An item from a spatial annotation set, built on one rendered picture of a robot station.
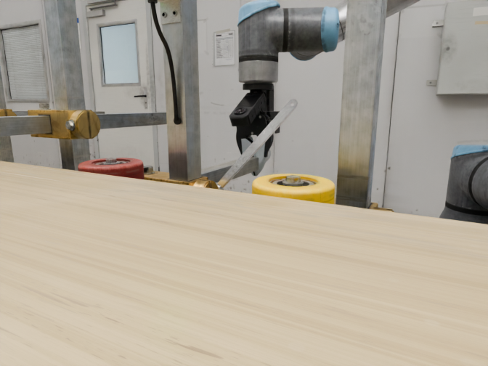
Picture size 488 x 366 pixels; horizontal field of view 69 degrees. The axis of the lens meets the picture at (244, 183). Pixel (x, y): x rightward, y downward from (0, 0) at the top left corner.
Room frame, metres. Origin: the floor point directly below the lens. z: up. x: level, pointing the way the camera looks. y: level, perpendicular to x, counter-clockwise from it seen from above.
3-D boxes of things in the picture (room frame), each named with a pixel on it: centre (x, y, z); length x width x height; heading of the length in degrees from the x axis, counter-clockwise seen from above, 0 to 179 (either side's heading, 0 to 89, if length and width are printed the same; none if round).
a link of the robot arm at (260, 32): (0.84, -0.04, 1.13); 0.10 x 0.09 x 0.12; 87
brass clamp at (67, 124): (0.65, 0.33, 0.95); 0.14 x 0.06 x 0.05; 62
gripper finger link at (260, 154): (0.84, -0.05, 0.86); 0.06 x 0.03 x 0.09; 152
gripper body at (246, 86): (0.85, -0.04, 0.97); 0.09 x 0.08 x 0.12; 152
